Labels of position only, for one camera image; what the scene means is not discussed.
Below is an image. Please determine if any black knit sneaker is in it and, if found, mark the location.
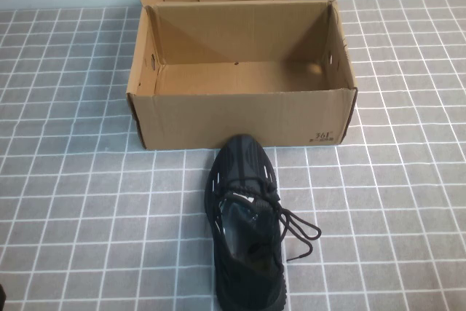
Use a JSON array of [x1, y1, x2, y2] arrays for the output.
[[208, 133, 323, 311]]

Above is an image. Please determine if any brown cardboard shoe box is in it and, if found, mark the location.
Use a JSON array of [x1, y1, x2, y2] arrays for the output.
[[125, 0, 359, 151]]

